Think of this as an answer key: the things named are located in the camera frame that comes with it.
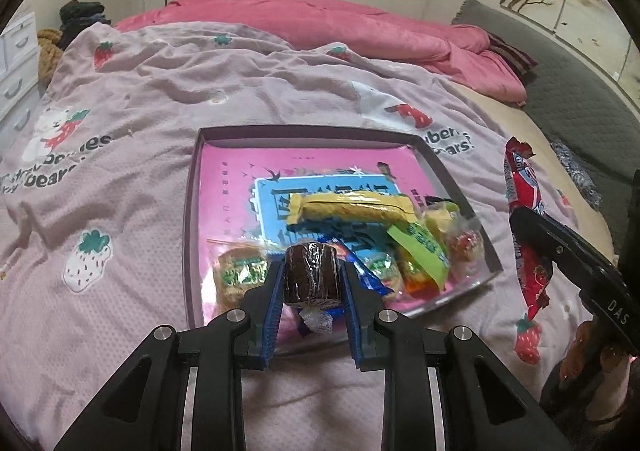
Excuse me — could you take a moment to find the person's right hand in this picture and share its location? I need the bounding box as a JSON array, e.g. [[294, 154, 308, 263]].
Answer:
[[559, 323, 640, 422]]

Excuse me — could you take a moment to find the large clear-wrapped pastry green label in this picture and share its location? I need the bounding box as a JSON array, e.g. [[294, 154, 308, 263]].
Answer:
[[212, 243, 273, 312]]

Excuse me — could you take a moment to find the lilac strawberry printed blanket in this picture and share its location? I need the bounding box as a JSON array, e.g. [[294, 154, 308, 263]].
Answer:
[[0, 21, 616, 451]]

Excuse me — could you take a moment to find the pink quilt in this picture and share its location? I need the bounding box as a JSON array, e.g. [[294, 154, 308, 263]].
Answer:
[[112, 0, 528, 104]]

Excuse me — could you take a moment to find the pink book with blue label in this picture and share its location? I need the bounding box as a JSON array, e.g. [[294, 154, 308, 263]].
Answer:
[[200, 141, 493, 332]]

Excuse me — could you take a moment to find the dark clothes pile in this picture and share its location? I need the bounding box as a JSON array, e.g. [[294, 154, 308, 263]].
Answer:
[[59, 0, 108, 34]]

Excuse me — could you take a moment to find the small yellow snack packet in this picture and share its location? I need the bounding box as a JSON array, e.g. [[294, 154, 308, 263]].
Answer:
[[422, 204, 461, 237]]

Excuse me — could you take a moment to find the blue cookie packet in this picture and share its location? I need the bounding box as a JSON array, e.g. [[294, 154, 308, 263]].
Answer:
[[295, 236, 396, 337]]

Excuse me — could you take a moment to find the long yellow snack packet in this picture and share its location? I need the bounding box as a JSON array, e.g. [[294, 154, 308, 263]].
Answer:
[[287, 191, 418, 227]]

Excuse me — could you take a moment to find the dark shallow cardboard box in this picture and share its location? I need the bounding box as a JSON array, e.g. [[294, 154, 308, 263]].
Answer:
[[184, 127, 503, 357]]

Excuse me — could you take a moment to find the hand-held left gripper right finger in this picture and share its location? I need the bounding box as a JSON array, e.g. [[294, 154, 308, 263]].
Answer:
[[340, 261, 571, 451]]

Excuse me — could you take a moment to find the white drawer unit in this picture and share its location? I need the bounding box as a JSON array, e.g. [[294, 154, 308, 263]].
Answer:
[[0, 11, 41, 132]]

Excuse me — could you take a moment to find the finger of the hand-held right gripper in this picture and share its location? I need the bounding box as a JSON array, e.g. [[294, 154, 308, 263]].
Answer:
[[510, 206, 626, 302]]

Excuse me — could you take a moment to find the red candy packet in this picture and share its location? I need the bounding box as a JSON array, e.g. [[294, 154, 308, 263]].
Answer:
[[502, 136, 553, 322]]

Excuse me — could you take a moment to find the blue patterned cloth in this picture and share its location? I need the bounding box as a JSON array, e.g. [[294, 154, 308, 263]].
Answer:
[[550, 138, 608, 209]]

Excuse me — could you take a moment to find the dark chocolate roll cake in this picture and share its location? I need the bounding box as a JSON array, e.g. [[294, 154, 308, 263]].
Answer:
[[282, 240, 343, 336]]

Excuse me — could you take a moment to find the beige bed sheet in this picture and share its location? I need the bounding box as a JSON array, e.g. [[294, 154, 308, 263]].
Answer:
[[450, 81, 616, 242]]

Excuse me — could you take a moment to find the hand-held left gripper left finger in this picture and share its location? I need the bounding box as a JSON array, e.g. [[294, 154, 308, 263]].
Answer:
[[52, 258, 287, 451]]

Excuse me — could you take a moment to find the dark striped cloth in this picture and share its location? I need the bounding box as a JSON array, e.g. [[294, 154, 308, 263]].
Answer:
[[485, 31, 538, 77]]

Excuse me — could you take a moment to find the orange-ended cracker packet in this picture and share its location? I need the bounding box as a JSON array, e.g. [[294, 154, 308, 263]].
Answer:
[[397, 258, 443, 299]]

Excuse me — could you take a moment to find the brown knitted cloth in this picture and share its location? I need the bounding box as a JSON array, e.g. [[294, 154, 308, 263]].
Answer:
[[37, 28, 66, 82]]

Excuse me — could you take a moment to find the small round pastry green label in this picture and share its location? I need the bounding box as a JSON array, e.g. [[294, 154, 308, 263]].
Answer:
[[365, 253, 403, 294]]

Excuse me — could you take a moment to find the clear pastry packet green flap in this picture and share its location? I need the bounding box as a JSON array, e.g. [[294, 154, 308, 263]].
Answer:
[[387, 224, 483, 293]]

